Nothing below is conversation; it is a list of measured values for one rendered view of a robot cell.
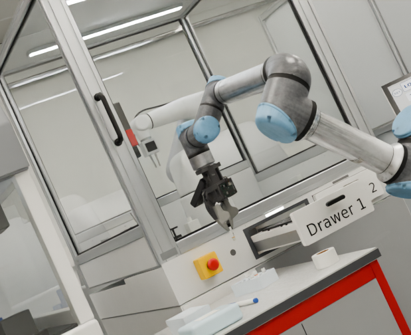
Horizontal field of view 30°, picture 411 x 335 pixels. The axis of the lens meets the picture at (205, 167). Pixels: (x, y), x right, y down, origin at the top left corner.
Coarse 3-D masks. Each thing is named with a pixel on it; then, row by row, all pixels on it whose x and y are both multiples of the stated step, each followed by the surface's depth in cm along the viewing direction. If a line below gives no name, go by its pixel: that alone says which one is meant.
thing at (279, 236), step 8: (288, 224) 272; (264, 232) 267; (272, 232) 250; (280, 232) 246; (288, 232) 241; (296, 232) 237; (256, 240) 261; (264, 240) 256; (272, 240) 251; (280, 240) 247; (288, 240) 243; (296, 240) 239; (256, 248) 262; (264, 248) 258; (272, 248) 254
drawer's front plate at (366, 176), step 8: (352, 176) 284; (360, 176) 285; (368, 176) 286; (336, 184) 280; (344, 184) 281; (368, 184) 285; (376, 184) 287; (320, 192) 276; (328, 192) 278; (368, 192) 285; (376, 192) 286
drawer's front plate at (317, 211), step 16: (336, 192) 240; (352, 192) 243; (304, 208) 234; (320, 208) 237; (336, 208) 239; (352, 208) 241; (368, 208) 244; (304, 224) 233; (320, 224) 235; (336, 224) 238; (304, 240) 232
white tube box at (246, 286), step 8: (272, 272) 234; (240, 280) 241; (248, 280) 232; (256, 280) 230; (264, 280) 230; (272, 280) 233; (232, 288) 237; (240, 288) 235; (248, 288) 233; (256, 288) 230
